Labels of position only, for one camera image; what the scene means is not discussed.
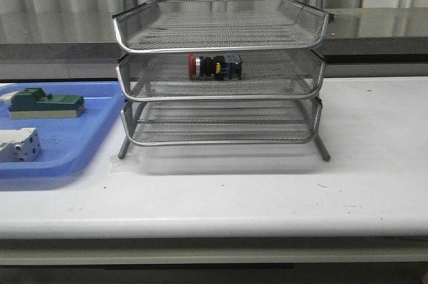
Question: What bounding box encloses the red emergency push button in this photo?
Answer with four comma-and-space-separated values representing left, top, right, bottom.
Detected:
188, 54, 242, 81

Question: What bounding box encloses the blue plastic tray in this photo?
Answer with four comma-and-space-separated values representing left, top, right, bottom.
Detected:
1, 81, 125, 191

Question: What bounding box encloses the grey stone counter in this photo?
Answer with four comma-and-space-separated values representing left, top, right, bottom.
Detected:
1, 7, 427, 82

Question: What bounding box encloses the white circuit breaker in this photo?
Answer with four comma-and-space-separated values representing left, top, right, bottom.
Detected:
1, 128, 41, 162

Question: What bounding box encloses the green and beige switch block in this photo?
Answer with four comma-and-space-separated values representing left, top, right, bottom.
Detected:
1, 88, 85, 119

